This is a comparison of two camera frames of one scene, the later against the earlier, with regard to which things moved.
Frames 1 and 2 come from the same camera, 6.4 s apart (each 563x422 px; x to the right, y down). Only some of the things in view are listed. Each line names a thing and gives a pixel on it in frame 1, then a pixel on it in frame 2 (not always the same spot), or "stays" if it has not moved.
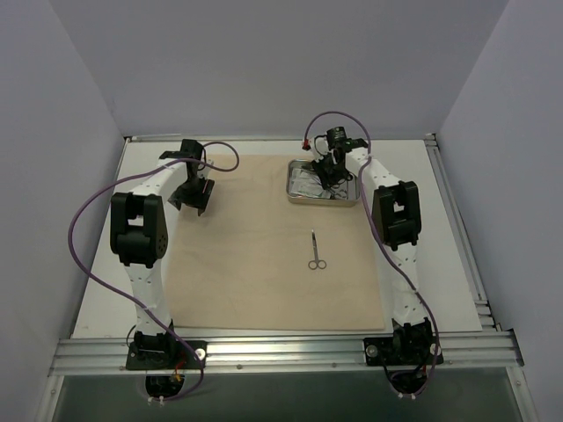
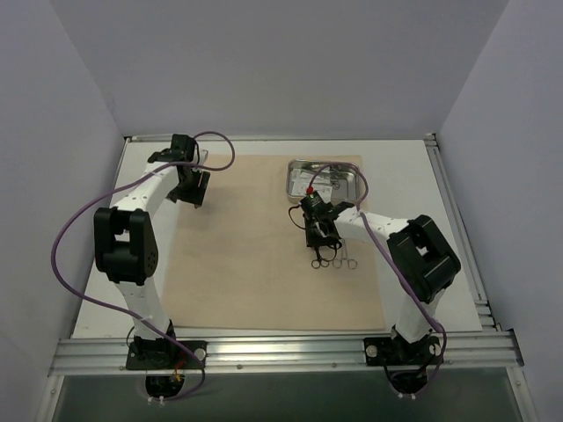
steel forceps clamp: [336, 186] -> [338, 263]
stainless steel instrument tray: [305, 186] stays
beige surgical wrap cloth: [254, 258] stays
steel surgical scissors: [315, 264] stays
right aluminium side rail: [482, 298] stays
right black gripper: [330, 171] -> [317, 233]
